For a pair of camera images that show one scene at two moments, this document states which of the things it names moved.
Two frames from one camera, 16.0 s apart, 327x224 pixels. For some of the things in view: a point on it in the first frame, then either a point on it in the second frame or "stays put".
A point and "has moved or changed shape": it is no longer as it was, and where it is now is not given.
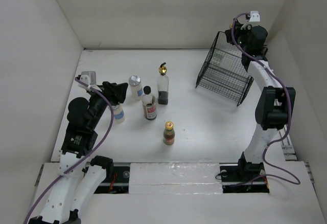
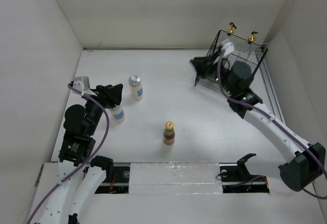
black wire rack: [224, 71] stays put
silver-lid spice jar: [137, 91] stays put
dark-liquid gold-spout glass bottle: [163, 85] has moved or changed shape
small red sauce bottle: [169, 134] stays put
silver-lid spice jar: [119, 113] stays put
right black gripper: [237, 30] → [206, 63]
